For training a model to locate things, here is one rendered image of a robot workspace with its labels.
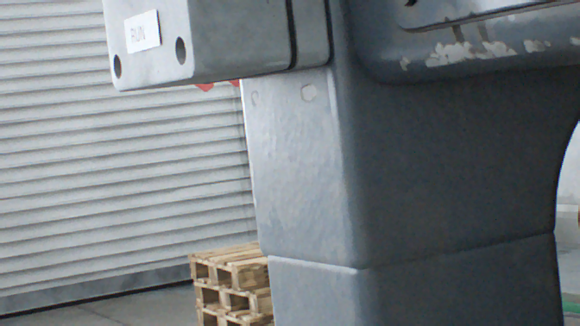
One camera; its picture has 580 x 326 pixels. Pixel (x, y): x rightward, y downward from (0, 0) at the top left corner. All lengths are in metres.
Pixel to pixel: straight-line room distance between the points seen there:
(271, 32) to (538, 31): 0.09
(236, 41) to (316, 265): 0.08
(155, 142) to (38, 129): 0.85
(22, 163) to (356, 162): 7.68
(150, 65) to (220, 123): 8.13
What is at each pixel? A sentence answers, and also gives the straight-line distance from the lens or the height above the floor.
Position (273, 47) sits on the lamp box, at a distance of 0.34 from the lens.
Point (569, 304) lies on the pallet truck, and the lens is 5.88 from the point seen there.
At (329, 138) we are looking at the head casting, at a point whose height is 1.22.
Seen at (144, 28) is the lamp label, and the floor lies 1.26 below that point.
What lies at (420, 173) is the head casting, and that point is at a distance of 0.36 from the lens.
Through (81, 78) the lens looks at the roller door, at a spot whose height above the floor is 1.55.
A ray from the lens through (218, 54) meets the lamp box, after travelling 0.33.
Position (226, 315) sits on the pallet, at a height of 0.12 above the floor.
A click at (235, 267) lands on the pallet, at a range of 5.91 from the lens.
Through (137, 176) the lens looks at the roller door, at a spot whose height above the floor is 0.82.
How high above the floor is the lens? 1.23
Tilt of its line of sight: 3 degrees down
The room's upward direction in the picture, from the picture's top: 7 degrees counter-clockwise
